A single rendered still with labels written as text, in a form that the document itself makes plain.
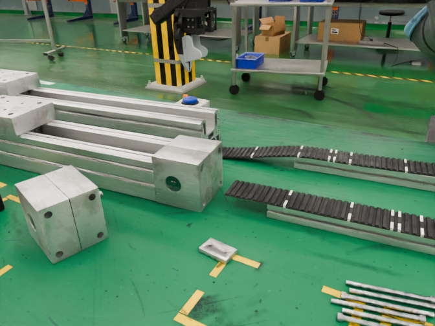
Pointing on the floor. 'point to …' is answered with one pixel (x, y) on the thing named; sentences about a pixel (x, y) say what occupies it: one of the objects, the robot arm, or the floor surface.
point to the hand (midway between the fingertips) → (186, 66)
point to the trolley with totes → (257, 65)
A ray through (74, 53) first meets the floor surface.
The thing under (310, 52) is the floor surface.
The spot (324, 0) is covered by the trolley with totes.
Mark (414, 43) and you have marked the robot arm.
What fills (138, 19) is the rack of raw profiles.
